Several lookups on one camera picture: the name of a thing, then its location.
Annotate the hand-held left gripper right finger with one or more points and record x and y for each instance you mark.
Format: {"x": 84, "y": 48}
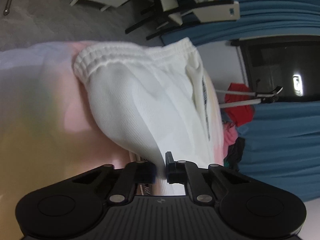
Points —
{"x": 170, "y": 172}

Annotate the metal pole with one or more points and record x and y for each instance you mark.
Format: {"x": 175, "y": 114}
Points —
{"x": 9, "y": 1}

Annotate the blue curtain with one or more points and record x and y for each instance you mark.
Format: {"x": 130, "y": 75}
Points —
{"x": 280, "y": 135}

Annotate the white table with black legs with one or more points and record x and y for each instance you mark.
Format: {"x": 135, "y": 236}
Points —
{"x": 190, "y": 3}

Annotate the black monitor screen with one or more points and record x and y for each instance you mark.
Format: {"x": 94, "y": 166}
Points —
{"x": 272, "y": 67}

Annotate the pile of mixed clothes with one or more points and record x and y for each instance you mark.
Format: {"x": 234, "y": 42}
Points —
{"x": 233, "y": 142}

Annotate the pastel rainbow blanket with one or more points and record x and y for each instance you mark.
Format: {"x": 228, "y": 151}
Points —
{"x": 37, "y": 110}

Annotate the red garment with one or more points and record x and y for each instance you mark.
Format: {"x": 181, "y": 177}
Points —
{"x": 240, "y": 105}

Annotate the white pants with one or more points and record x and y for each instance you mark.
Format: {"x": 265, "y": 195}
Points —
{"x": 150, "y": 100}

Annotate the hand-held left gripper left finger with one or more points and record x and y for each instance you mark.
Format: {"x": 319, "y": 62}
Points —
{"x": 150, "y": 173}

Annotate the white clothes rack pole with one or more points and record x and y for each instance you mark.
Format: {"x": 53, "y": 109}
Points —
{"x": 246, "y": 97}

